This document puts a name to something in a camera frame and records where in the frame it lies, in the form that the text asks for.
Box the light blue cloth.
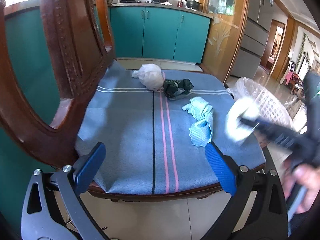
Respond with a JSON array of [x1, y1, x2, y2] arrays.
[[182, 96, 214, 147]]

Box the dark green wrapper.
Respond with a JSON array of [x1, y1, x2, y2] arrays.
[[163, 79, 194, 100]]

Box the white plastic bag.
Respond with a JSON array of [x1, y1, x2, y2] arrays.
[[131, 63, 164, 91]]

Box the white plastic trash basket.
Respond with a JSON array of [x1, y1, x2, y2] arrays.
[[227, 77, 293, 129]]

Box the teal lower kitchen cabinets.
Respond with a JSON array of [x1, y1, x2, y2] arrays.
[[0, 3, 213, 230]]

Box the person right hand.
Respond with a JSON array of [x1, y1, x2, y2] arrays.
[[282, 158, 320, 214]]

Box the grey refrigerator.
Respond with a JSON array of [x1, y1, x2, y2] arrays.
[[231, 0, 274, 79]]

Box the blue striped seat cloth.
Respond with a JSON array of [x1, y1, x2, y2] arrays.
[[75, 62, 265, 195]]

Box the wooden chair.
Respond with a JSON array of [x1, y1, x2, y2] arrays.
[[1, 0, 221, 202]]

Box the wooden glass sliding door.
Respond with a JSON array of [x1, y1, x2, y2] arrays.
[[199, 0, 249, 83]]

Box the black casserole pot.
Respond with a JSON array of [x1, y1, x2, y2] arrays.
[[185, 0, 202, 11]]

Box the red small jar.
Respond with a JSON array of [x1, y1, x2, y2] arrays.
[[177, 0, 183, 8]]

